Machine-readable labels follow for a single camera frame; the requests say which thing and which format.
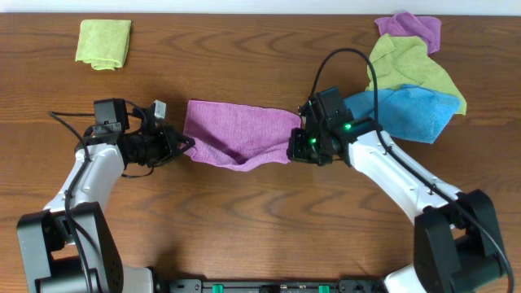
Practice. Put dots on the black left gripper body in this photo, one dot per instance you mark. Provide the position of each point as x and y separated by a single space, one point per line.
155 146

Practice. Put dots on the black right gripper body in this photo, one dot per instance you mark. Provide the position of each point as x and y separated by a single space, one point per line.
308 147

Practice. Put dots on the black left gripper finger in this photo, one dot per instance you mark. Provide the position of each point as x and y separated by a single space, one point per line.
181 138
183 147

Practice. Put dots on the pink microfiber cloth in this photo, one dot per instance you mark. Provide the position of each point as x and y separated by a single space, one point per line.
238 137

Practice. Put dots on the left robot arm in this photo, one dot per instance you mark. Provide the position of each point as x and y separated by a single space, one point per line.
68 246

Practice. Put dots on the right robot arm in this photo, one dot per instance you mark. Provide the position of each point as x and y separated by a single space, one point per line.
457 239

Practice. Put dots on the blue microfiber cloth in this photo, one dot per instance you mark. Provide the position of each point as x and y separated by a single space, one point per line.
410 113

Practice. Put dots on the folded green microfiber cloth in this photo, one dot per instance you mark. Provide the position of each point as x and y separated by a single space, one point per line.
103 44

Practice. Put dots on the green crumpled microfiber cloth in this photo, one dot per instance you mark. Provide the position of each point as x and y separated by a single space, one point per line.
401 61

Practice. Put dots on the purple crumpled microfiber cloth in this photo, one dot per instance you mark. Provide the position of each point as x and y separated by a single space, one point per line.
405 24

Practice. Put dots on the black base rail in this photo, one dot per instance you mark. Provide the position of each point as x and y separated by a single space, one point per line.
342 286

